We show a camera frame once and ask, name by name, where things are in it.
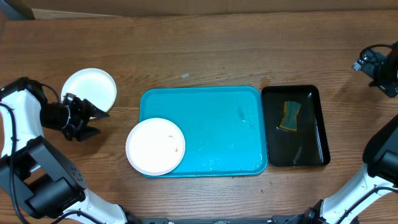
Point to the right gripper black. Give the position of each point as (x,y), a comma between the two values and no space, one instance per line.
(372,66)

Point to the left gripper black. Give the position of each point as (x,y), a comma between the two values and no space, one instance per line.
(89,111)

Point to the white plate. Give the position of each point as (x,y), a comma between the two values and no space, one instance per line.
(94,85)

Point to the pink plate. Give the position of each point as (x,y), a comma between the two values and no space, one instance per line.
(155,146)

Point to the green yellow sponge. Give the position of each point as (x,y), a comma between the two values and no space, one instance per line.
(289,116)

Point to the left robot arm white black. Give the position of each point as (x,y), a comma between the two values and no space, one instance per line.
(39,179)

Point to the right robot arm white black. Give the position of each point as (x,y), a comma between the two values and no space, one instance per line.
(378,174)

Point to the black water tray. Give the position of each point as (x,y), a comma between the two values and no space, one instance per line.
(308,146)

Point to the teal plastic tray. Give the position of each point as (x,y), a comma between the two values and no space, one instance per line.
(223,127)

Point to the small white tape scrap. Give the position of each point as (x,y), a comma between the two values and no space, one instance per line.
(185,75)

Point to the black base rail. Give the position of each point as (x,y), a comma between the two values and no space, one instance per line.
(277,219)

